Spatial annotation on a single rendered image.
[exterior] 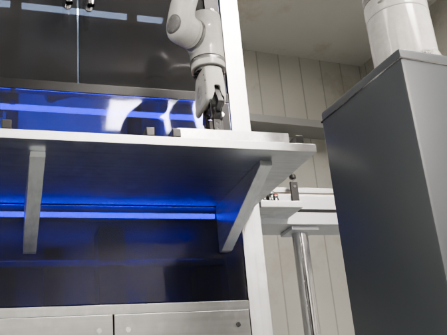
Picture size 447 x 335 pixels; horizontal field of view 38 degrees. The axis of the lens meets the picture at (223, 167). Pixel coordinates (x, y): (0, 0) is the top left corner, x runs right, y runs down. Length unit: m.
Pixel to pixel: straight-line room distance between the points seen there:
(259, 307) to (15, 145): 0.78
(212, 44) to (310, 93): 3.90
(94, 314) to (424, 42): 0.97
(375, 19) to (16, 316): 1.03
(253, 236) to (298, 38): 3.64
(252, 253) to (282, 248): 3.01
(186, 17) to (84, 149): 0.40
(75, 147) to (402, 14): 0.69
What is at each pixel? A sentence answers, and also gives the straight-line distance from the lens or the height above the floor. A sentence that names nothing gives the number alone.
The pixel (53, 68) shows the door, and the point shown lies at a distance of 1.86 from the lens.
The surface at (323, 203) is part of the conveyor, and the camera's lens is 2.03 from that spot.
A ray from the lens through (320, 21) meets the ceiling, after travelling 5.14.
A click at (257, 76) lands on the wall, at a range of 5.26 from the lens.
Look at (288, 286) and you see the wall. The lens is 4.73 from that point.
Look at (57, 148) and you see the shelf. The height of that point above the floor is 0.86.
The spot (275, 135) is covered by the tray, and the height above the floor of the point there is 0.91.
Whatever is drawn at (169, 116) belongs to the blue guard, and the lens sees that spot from 1.84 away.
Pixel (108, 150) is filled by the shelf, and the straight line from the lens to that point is 1.37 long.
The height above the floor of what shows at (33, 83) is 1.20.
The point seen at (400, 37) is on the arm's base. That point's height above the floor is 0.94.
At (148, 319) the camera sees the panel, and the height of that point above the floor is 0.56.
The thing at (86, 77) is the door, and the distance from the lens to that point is 1.86.
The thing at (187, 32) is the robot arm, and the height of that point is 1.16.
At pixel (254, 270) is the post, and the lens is 1.76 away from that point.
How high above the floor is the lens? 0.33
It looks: 21 degrees up
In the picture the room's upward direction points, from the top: 5 degrees counter-clockwise
